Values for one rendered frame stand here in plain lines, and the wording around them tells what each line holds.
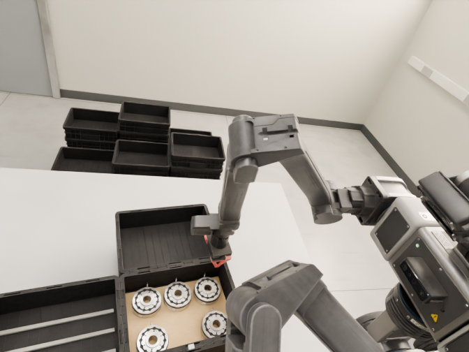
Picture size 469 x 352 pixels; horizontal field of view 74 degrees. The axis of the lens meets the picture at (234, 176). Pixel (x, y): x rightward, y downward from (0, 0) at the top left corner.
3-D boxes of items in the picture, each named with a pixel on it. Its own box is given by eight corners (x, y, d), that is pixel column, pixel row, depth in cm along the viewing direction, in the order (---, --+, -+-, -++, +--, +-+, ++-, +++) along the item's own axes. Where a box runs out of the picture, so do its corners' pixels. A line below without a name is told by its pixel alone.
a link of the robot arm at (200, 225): (236, 231, 88) (234, 202, 91) (195, 231, 85) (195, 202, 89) (227, 243, 98) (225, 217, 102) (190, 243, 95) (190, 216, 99)
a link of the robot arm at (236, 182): (265, 165, 53) (258, 114, 58) (232, 165, 53) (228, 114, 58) (238, 237, 91) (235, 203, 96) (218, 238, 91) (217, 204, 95)
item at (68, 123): (122, 144, 290) (121, 112, 268) (118, 165, 268) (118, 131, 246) (75, 140, 279) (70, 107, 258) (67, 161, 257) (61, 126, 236)
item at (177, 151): (211, 177, 281) (221, 136, 253) (216, 201, 259) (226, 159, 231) (166, 174, 271) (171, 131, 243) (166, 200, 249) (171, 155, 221)
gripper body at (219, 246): (212, 259, 99) (216, 245, 94) (204, 234, 106) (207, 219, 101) (232, 256, 101) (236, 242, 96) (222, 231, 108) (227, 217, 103)
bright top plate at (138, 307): (160, 286, 118) (160, 286, 117) (161, 313, 110) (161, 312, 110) (132, 288, 115) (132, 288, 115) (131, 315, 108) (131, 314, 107)
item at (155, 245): (202, 220, 153) (205, 204, 146) (219, 273, 133) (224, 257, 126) (115, 230, 138) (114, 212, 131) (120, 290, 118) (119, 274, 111)
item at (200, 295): (216, 275, 126) (216, 274, 126) (222, 299, 119) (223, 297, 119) (192, 279, 123) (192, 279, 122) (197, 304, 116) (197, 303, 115)
